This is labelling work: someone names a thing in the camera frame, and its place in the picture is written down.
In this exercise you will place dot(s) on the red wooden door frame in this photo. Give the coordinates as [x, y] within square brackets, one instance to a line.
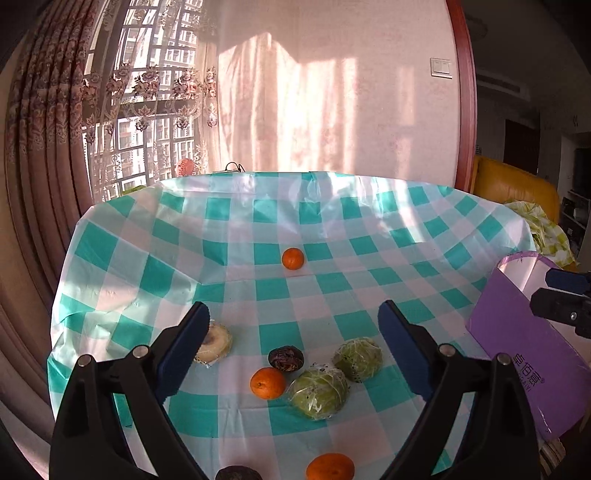
[464, 92]

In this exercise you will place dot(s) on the dark passion fruit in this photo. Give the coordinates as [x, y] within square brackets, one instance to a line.
[238, 474]
[286, 359]

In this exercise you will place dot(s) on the orange tangerine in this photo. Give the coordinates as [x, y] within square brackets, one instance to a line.
[268, 383]
[330, 467]
[292, 258]

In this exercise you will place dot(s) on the floral lace curtain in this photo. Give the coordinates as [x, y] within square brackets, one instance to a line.
[152, 87]

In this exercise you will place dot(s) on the metal window grille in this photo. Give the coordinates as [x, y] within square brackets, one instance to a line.
[138, 152]

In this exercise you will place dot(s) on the purple cardboard box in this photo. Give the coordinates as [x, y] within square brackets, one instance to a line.
[508, 332]

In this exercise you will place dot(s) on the large green pastry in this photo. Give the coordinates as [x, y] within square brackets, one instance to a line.
[318, 392]

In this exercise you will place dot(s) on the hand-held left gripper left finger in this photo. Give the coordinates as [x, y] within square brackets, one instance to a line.
[184, 350]

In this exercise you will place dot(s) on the heavy patterned curtain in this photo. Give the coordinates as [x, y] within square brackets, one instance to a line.
[46, 161]

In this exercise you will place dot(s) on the teal checkered tablecloth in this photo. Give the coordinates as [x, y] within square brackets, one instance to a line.
[323, 295]

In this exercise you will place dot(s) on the dark wooden door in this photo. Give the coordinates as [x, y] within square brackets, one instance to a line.
[521, 147]

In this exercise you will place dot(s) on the yellow sofa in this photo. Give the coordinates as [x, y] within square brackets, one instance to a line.
[512, 182]

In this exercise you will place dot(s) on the red round fan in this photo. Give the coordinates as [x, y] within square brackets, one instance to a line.
[186, 167]

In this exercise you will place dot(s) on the green patterned cloth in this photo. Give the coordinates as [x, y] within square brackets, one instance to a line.
[547, 230]

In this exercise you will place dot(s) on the dark shelf cabinet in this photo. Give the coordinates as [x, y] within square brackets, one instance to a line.
[577, 203]

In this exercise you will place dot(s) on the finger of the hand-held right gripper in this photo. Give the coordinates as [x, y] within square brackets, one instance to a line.
[568, 279]
[561, 309]

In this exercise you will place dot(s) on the small green pastry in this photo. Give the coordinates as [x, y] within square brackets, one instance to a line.
[358, 359]

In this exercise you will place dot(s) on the white light switch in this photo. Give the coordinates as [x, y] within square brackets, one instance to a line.
[441, 68]

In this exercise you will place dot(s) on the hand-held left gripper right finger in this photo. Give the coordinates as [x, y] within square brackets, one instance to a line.
[401, 346]

